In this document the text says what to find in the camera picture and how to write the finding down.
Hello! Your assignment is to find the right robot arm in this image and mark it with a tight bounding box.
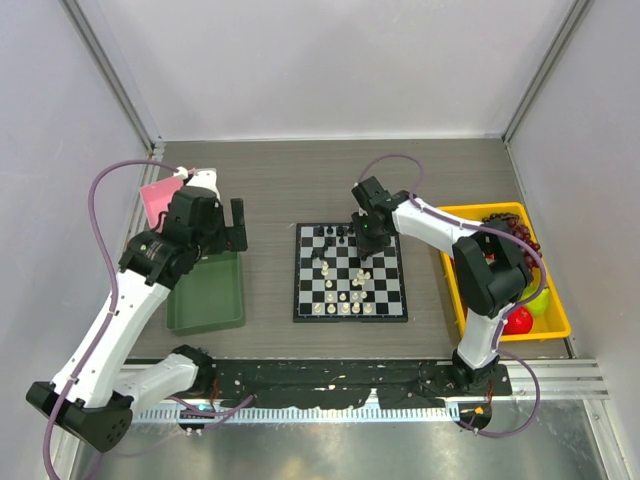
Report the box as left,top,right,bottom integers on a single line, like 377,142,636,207
351,176,533,394

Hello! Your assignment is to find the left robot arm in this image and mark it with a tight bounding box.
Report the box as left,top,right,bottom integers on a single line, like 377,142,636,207
26,168,247,453

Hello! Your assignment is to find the pink plastic box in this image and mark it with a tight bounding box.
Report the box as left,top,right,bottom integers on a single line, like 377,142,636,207
139,176,183,228

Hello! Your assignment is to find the green plastic tray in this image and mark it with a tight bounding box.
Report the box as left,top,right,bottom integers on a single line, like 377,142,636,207
165,252,245,336

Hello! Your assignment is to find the black white chessboard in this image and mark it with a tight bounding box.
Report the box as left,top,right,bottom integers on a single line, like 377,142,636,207
293,223,408,323

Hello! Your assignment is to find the purple grape bunch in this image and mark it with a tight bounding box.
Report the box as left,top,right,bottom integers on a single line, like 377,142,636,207
482,212,541,254

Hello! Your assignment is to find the red apple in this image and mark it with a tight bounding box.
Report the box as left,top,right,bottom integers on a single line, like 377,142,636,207
503,307,534,335

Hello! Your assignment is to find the green pear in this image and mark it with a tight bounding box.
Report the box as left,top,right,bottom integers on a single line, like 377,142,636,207
525,287,550,317

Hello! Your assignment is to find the yellow plastic bin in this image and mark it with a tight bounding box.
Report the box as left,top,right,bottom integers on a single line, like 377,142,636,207
440,202,571,342

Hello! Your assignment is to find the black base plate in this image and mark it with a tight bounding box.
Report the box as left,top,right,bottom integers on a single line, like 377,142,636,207
178,359,512,410

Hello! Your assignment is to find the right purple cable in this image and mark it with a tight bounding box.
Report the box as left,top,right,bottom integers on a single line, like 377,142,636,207
357,153,544,439

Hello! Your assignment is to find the aluminium frame rail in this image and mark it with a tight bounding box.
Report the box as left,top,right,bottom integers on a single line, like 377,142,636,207
60,1,164,154

